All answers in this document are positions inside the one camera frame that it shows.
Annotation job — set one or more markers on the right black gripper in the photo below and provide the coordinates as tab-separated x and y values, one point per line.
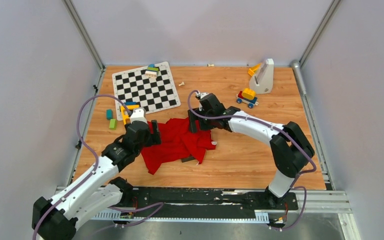
193	117

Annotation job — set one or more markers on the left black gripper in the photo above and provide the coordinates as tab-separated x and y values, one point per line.
155	138

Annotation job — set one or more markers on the red garment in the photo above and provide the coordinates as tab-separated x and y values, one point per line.
177	142

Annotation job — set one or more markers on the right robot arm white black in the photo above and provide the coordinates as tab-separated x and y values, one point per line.
291	149

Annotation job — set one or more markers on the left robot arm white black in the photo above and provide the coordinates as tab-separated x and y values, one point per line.
100	187

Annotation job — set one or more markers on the black white chessboard mat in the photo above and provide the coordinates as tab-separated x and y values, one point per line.
152	94

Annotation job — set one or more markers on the green block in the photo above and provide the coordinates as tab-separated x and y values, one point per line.
113	124

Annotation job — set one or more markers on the teal block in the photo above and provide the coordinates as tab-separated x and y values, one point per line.
109	114

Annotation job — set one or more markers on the toy train car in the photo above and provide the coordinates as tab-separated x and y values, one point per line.
247	96

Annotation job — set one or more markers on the stacked toy blocks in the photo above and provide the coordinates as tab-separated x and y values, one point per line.
152	71

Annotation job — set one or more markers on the yellow toy piece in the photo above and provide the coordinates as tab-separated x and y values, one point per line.
252	70

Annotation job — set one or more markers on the white wedge stand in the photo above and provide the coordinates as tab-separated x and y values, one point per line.
262	81

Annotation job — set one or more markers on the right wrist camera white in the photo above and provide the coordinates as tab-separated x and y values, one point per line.
200	95

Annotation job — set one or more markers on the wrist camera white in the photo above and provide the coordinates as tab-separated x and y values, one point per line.
138	115
200	95

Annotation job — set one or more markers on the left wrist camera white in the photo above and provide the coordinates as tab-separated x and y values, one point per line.
138	115

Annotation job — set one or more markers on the black square frame under garment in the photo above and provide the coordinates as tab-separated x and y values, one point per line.
187	159

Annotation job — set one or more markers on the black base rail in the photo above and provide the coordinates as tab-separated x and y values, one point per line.
206	203

